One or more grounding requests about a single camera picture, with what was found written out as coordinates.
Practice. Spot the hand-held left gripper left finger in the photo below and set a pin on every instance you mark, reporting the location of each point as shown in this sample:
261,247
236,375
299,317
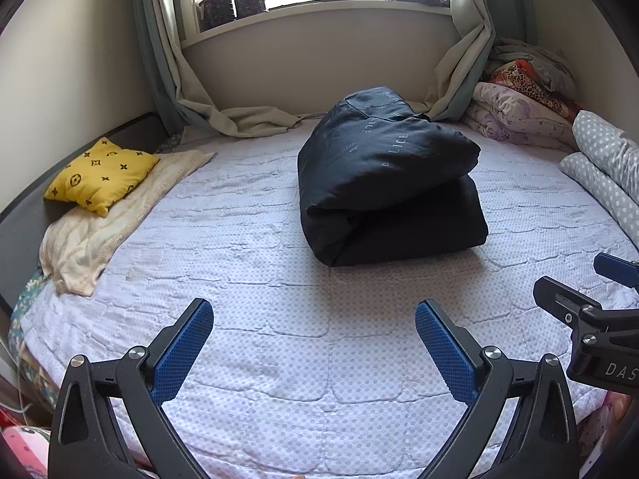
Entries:
182,349

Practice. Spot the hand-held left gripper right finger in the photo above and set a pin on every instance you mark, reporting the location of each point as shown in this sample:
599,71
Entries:
447,349

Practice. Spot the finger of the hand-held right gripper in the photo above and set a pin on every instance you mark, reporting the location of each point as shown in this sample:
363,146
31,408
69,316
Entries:
564,302
621,269

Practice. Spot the dark navy jacket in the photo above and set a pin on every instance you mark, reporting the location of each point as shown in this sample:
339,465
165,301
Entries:
384,174

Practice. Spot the pink printed cloth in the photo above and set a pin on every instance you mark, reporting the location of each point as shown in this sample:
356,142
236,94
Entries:
601,419

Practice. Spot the grey polka dot quilt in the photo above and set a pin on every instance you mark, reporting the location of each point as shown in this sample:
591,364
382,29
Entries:
609,159

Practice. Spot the bed with white quilted cover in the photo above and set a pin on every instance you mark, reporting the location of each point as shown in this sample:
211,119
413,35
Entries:
299,334

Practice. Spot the cream towel blanket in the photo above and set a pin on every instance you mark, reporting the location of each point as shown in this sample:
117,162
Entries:
100,239

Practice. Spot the floral bedsheet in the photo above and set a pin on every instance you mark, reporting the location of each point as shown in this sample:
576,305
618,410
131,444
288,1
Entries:
30,349

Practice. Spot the yellow patterned pillow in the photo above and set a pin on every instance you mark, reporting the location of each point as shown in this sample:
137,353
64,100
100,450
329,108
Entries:
100,174

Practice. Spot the lilac floral folded quilt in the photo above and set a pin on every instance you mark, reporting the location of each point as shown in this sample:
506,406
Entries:
509,112

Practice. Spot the dark bed headboard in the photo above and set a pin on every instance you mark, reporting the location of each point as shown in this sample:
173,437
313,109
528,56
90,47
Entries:
30,204

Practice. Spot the orange patterned blanket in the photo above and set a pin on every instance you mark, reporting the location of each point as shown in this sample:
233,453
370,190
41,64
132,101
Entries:
524,82

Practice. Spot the grey crumpled cloth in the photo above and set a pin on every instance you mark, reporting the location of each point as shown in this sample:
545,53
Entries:
539,57

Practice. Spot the beige curtain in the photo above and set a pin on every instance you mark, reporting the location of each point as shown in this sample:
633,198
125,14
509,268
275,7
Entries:
464,65
174,85

